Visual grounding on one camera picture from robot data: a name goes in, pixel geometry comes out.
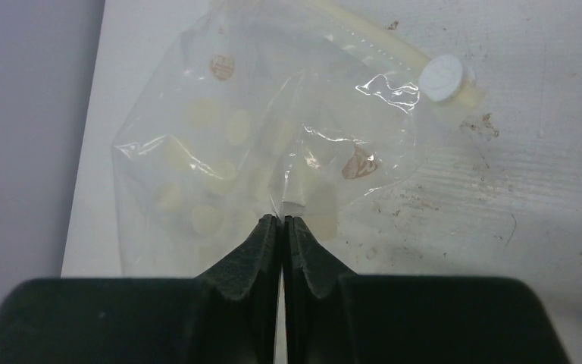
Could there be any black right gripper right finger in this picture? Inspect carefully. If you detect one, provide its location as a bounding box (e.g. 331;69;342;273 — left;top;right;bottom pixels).
283;217;569;363

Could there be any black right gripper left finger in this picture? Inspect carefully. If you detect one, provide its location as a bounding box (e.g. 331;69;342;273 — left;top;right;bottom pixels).
0;215;280;363

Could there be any clear dotted zip top bag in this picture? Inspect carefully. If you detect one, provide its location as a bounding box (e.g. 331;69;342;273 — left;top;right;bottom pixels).
111;1;484;277

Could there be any white round bag slider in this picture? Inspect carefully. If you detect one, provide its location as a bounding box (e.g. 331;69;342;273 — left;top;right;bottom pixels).
418;54;477;102

